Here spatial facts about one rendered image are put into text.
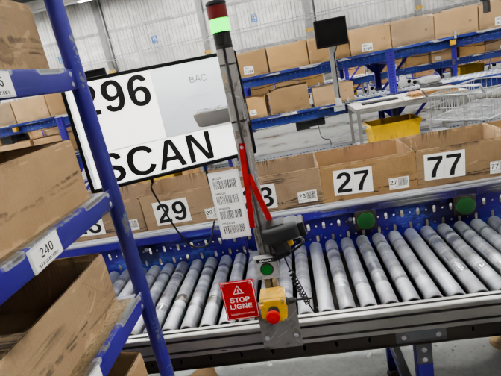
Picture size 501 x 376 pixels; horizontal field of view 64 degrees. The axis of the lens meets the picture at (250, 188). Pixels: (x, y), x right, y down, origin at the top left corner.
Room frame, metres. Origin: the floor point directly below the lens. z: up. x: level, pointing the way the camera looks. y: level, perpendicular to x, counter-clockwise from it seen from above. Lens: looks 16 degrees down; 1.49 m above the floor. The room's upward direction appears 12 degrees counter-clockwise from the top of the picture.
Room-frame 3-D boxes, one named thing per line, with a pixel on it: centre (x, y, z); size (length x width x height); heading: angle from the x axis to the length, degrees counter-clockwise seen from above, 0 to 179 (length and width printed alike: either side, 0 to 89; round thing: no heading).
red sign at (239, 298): (1.06, 0.07, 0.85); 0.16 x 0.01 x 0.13; 82
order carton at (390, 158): (1.74, -0.51, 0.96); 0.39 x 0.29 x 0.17; 82
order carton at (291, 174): (1.80, -0.12, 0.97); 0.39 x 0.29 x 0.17; 82
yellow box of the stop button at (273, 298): (1.01, -0.03, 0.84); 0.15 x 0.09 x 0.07; 82
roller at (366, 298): (1.31, -0.32, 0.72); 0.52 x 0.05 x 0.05; 172
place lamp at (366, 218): (1.53, -0.44, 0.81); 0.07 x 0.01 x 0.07; 82
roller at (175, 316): (1.40, 0.33, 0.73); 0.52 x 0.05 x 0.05; 172
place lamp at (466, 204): (1.48, -0.83, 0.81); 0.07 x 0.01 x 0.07; 82
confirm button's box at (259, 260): (1.04, 0.00, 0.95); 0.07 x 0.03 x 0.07; 82
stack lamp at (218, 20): (1.08, -0.01, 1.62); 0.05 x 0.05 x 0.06
